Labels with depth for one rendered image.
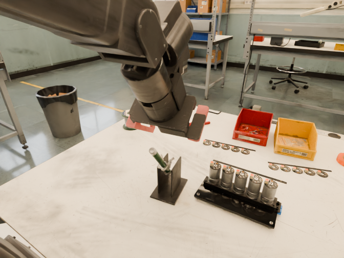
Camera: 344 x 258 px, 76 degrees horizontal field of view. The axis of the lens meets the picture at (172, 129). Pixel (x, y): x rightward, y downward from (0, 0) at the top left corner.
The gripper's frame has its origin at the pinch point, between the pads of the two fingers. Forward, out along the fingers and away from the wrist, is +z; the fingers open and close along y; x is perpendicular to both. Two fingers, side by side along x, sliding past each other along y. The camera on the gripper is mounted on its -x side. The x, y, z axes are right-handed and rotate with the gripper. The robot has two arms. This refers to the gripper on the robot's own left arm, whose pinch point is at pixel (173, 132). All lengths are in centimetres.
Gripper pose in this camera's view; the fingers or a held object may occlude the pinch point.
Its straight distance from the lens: 45.1
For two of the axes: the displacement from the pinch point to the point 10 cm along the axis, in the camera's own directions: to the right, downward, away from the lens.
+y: -9.2, -1.8, 3.4
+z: 2.2, 4.7, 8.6
